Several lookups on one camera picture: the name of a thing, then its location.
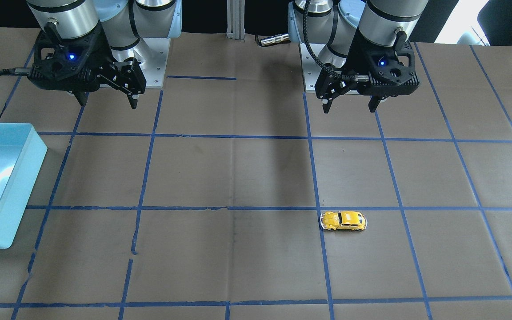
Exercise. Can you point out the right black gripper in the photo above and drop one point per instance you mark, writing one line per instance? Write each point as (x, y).
(101, 52)

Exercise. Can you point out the light blue plastic bin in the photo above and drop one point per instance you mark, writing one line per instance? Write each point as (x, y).
(22, 152)

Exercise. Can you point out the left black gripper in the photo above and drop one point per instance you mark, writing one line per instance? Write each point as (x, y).
(353, 57)

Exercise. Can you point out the yellow beetle toy car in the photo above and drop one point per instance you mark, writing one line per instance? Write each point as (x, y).
(343, 220)

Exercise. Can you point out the aluminium frame post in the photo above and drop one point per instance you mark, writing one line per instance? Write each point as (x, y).
(235, 19)

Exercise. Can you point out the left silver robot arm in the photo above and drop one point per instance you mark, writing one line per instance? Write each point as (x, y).
(327, 27)

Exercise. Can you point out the metal cable connector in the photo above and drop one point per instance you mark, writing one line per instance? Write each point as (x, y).
(272, 40)

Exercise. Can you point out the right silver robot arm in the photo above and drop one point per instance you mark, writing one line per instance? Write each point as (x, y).
(124, 22)

